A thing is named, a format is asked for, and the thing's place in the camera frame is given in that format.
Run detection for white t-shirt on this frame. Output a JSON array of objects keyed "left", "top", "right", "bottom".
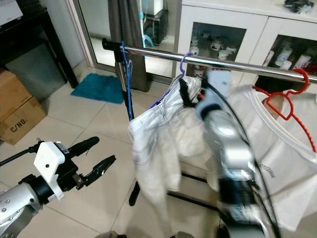
[{"left": 208, "top": 84, "right": 317, "bottom": 231}]

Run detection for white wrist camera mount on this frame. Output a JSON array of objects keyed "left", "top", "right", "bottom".
[
  {"left": 206, "top": 69, "right": 233, "bottom": 97},
  {"left": 33, "top": 141, "right": 67, "bottom": 201}
]

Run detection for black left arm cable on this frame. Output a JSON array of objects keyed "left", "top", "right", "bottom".
[{"left": 0, "top": 144, "right": 41, "bottom": 167}]

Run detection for teal floor mat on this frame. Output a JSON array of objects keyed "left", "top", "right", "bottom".
[{"left": 71, "top": 73, "right": 124, "bottom": 105}]

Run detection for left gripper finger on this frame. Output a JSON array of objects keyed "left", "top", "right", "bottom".
[
  {"left": 80, "top": 156, "right": 116, "bottom": 186},
  {"left": 67, "top": 136, "right": 100, "bottom": 155}
]

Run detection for glass sliding door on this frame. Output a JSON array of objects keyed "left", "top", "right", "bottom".
[{"left": 72, "top": 0, "right": 184, "bottom": 80}]

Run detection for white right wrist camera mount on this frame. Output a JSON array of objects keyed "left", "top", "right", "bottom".
[{"left": 206, "top": 69, "right": 233, "bottom": 97}]

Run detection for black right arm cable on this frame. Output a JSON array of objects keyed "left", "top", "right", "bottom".
[{"left": 206, "top": 82, "right": 283, "bottom": 238}]

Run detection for thin blue hanger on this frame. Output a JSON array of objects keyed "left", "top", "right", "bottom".
[{"left": 120, "top": 41, "right": 135, "bottom": 122}]

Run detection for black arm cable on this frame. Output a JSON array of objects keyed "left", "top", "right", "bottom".
[
  {"left": 0, "top": 144, "right": 41, "bottom": 167},
  {"left": 206, "top": 82, "right": 283, "bottom": 238}
]

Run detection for black cable bundle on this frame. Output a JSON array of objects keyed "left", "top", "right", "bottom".
[{"left": 284, "top": 0, "right": 315, "bottom": 14}]

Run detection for purple plastic hanger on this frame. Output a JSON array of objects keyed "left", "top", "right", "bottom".
[{"left": 151, "top": 51, "right": 195, "bottom": 110}]

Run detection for printed brown cardboard box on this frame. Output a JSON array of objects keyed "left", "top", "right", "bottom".
[{"left": 0, "top": 69, "right": 48, "bottom": 145}]

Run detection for white glass-door cabinet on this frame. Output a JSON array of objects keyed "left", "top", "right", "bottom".
[{"left": 176, "top": 0, "right": 317, "bottom": 95}]

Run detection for white shorts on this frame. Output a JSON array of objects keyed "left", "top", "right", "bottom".
[{"left": 128, "top": 74, "right": 209, "bottom": 224}]

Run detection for white box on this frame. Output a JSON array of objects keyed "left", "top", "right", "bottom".
[{"left": 0, "top": 0, "right": 23, "bottom": 25}]

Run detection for grey flat board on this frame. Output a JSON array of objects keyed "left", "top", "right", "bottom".
[{"left": 20, "top": 50, "right": 65, "bottom": 90}]

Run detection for black desk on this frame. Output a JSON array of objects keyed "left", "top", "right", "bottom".
[{"left": 0, "top": 7, "right": 80, "bottom": 89}]

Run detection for black computer tower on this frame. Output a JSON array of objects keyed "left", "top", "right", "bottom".
[{"left": 141, "top": 9, "right": 169, "bottom": 46}]

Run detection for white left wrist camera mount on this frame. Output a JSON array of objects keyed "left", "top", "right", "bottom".
[{"left": 33, "top": 141, "right": 67, "bottom": 201}]

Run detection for dark grey curtain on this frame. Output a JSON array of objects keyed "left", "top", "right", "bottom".
[{"left": 108, "top": 0, "right": 149, "bottom": 92}]

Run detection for red plastic hanger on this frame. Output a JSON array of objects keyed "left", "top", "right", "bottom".
[{"left": 253, "top": 68, "right": 317, "bottom": 153}]

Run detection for chrome clothes rack black stand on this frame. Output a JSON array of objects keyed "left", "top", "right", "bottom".
[{"left": 102, "top": 38, "right": 317, "bottom": 214}]

